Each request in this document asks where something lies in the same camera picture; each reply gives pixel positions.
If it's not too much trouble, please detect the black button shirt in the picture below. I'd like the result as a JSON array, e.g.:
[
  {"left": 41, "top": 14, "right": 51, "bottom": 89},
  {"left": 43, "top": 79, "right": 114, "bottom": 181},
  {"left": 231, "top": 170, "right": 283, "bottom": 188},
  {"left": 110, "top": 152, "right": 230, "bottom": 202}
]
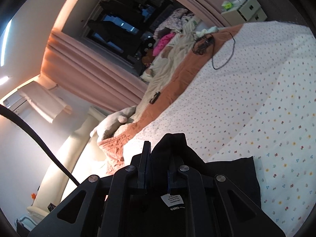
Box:
[{"left": 103, "top": 133, "right": 262, "bottom": 237}]

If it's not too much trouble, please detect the pile of clothes by window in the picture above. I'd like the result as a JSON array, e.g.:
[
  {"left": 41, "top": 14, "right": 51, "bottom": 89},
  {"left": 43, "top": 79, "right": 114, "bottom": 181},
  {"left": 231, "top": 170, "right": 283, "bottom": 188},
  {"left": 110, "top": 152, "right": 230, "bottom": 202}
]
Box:
[{"left": 141, "top": 8, "right": 194, "bottom": 68}]

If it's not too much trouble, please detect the orange quilted blanket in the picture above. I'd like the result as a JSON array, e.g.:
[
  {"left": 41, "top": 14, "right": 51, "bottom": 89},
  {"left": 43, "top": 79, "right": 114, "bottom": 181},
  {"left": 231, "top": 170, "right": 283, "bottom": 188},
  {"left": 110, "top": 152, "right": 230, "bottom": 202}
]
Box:
[{"left": 98, "top": 25, "right": 241, "bottom": 176}]

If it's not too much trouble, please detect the cream plush pillow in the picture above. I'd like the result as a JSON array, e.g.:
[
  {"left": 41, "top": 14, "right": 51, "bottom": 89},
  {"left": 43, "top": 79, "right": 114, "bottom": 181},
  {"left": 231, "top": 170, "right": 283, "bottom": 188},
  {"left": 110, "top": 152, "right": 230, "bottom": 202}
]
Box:
[{"left": 89, "top": 106, "right": 136, "bottom": 142}]

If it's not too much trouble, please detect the small black device on bed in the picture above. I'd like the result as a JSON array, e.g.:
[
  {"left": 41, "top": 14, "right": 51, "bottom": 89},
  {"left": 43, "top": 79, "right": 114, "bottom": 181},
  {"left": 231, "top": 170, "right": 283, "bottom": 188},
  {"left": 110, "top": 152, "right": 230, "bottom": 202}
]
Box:
[{"left": 149, "top": 91, "right": 161, "bottom": 104}]

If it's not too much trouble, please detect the pink curtain left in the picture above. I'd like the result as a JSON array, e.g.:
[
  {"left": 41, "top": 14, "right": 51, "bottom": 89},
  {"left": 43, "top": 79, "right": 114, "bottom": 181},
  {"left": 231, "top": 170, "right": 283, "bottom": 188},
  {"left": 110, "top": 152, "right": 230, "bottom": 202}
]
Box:
[{"left": 41, "top": 29, "right": 147, "bottom": 112}]

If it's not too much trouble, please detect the cream padded headboard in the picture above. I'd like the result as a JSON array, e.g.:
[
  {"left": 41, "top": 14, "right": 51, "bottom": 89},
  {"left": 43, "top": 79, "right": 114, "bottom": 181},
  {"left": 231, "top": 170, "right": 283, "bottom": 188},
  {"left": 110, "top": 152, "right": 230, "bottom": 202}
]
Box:
[{"left": 27, "top": 107, "right": 107, "bottom": 223}]

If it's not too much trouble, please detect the white hanging shirt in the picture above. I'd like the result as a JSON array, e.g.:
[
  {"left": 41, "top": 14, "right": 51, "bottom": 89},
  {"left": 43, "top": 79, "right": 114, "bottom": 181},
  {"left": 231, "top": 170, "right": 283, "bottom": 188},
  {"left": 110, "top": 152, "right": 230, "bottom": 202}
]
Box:
[{"left": 18, "top": 81, "right": 72, "bottom": 123}]

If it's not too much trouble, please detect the white floral duvet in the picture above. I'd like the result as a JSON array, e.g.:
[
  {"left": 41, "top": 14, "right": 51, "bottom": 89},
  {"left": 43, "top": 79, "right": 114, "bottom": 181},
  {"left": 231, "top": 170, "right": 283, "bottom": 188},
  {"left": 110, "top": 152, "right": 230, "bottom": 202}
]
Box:
[{"left": 123, "top": 22, "right": 315, "bottom": 236}]

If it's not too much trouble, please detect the white small nightstand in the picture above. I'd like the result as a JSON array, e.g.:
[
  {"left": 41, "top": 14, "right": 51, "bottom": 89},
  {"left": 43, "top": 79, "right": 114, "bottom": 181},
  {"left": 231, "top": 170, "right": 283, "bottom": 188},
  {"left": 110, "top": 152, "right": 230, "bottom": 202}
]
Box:
[{"left": 221, "top": 0, "right": 267, "bottom": 26}]

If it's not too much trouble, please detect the black thick camera cable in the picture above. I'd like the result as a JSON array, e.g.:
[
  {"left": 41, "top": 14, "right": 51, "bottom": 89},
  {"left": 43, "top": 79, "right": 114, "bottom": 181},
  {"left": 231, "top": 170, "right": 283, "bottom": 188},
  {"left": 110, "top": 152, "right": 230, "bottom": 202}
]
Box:
[{"left": 0, "top": 104, "right": 81, "bottom": 187}]

